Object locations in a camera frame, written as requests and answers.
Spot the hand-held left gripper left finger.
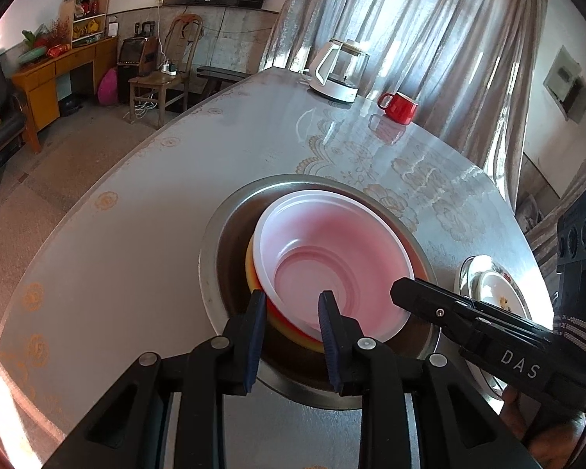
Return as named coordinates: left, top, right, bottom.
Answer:
left=41, top=289, right=268, bottom=469

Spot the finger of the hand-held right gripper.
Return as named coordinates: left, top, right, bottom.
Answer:
left=389, top=277, right=555, bottom=347

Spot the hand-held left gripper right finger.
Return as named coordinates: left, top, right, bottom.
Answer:
left=318, top=290, right=543, bottom=469

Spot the yellow plastic bowl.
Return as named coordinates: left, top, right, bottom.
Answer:
left=245, top=247, right=325, bottom=353

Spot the large patterned white plate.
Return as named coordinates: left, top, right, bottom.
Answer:
left=456, top=254, right=535, bottom=401

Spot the red plastic bowl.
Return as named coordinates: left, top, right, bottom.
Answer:
left=251, top=192, right=416, bottom=344

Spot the stainless steel basin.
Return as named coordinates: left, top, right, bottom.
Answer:
left=198, top=174, right=443, bottom=410

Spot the person's right hand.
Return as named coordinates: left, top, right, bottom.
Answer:
left=500, top=385, right=586, bottom=459

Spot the narrow sheer beige curtain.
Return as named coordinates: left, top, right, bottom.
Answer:
left=515, top=154, right=586, bottom=284

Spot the lace patterned tablecloth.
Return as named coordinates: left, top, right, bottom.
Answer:
left=0, top=66, right=555, bottom=469

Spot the red mug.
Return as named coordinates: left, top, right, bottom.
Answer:
left=377, top=91, right=418, bottom=125

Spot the white glass electric kettle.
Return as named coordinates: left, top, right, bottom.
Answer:
left=307, top=39, right=371, bottom=103

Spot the dark wooden bench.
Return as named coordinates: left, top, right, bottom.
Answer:
left=197, top=65, right=252, bottom=98

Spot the light wooden chair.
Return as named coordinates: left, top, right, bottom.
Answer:
left=128, top=14, right=203, bottom=127

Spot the wide sheer beige curtain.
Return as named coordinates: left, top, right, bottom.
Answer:
left=259, top=0, right=550, bottom=206

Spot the pink bag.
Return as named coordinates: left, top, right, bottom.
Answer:
left=96, top=66, right=120, bottom=107

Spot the wooden desk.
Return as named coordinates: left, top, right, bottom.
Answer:
left=11, top=36, right=119, bottom=154

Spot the small wooden desk shelf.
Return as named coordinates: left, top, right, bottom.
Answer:
left=71, top=12, right=109, bottom=48

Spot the wall electrical box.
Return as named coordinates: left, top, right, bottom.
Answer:
left=542, top=45, right=586, bottom=123

